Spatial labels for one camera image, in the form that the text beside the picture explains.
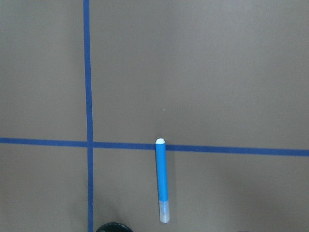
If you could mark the blue highlighter pen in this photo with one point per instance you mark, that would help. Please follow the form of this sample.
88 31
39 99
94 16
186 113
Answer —
162 180

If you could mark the brown paper table mat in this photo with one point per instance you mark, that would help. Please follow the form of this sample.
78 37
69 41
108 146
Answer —
224 82

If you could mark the black mesh pen cup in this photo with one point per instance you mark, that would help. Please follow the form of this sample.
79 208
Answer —
114 227

